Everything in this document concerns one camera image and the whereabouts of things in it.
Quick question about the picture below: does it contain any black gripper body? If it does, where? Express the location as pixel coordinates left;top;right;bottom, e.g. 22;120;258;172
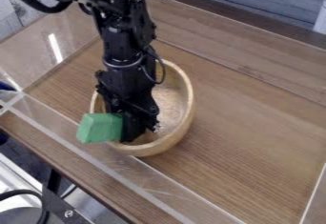
95;63;159;131

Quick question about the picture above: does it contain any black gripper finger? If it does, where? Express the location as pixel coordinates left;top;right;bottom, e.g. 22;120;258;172
122;113;146;142
102;93;124;113

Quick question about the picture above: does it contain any green rectangular block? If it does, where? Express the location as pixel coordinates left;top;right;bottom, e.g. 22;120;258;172
76;113;123;144

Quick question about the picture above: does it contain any brown wooden bowl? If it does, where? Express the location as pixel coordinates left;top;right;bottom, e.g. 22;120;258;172
103;61;195;157

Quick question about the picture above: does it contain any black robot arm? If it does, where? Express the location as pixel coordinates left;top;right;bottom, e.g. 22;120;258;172
20;0;164;142

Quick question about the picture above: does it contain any black table leg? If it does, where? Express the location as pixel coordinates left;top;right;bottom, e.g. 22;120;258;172
47;170;63;193

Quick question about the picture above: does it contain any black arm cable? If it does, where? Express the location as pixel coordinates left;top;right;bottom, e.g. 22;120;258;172
142;45;167;85

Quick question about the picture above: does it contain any clear acrylic tray enclosure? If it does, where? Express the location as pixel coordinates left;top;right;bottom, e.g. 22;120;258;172
0;0;326;224

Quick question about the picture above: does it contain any black metal bracket with screw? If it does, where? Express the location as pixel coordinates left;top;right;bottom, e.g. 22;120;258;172
40;189;95;224

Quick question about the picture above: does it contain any black cable loop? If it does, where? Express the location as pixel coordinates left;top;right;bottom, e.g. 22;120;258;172
0;189;50;224

